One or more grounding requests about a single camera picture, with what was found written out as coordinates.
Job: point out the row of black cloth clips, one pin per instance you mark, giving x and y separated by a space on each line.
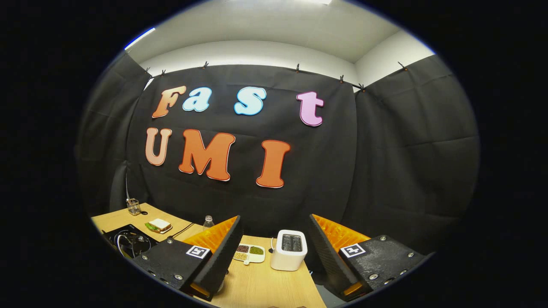
297 68

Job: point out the thin grey rod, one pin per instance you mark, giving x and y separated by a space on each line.
126 186

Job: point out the white toaster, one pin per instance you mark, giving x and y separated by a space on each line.
287 256

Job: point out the pile of green mung beans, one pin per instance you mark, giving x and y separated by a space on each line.
257 250

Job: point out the pile of red beans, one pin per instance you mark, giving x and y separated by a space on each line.
242 248

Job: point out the white divided plate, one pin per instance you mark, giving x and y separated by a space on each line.
256 258

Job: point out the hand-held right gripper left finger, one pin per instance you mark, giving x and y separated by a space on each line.
222 252

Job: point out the large ceiling light panel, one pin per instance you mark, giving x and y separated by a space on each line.
319 1

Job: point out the black backdrop cloth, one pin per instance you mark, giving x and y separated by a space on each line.
385 149

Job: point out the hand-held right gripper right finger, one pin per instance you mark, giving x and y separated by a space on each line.
327 256

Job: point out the clear glass cup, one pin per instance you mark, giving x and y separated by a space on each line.
133 207

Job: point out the clear plastic bottle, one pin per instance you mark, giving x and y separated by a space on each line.
208 223

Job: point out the small pile of soybeans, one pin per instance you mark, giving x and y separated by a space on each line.
240 256

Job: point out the sandwich with lettuce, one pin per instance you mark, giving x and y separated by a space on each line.
159 224

